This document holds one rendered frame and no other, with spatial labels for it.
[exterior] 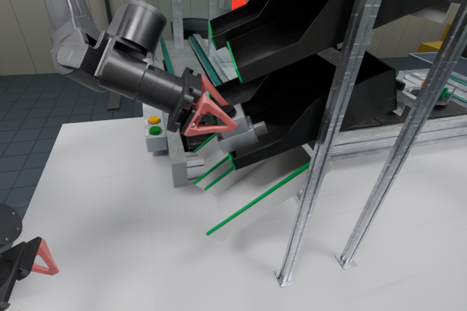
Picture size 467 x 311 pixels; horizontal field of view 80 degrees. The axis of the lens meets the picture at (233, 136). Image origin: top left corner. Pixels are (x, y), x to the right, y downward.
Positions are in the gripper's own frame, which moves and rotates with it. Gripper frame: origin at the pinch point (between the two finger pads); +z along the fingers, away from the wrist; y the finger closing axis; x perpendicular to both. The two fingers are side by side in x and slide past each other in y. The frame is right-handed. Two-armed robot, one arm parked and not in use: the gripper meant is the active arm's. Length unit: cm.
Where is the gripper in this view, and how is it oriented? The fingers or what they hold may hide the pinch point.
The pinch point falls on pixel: (228, 118)
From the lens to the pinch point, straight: 45.7
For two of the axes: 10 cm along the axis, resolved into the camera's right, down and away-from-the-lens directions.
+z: 8.6, 3.4, 3.7
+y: -1.1, -5.9, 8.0
